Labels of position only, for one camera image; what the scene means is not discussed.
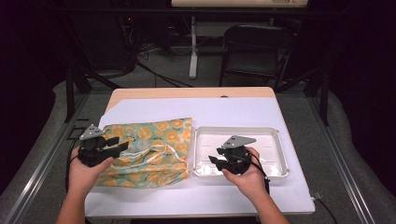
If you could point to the orange slice print cloth bag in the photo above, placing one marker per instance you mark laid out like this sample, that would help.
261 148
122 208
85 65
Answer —
155 155

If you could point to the black folding chair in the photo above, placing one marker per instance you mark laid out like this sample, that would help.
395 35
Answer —
258 46

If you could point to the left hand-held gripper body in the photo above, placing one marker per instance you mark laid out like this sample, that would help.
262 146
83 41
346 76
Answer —
93 154

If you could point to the white desk leg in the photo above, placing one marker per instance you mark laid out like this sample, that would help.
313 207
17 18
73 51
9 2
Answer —
193 56

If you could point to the white table mat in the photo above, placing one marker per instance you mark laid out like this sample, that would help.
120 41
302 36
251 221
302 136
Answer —
199 112

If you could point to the aluminium rail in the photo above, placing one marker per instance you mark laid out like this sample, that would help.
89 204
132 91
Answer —
40 168
342 168

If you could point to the white plastic tray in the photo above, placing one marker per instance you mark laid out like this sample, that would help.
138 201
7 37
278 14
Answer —
271 149

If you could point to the black metal stand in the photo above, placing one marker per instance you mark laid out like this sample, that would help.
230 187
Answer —
71 93
323 99

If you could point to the light desk top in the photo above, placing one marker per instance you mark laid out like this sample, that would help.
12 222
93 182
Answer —
236 3

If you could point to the person's left hand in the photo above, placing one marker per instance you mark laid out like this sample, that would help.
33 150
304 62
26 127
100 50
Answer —
84 177

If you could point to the person's right hand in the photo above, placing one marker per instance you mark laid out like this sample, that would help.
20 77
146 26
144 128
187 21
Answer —
249 183

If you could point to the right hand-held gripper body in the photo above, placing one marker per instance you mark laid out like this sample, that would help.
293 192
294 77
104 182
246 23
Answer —
236 155

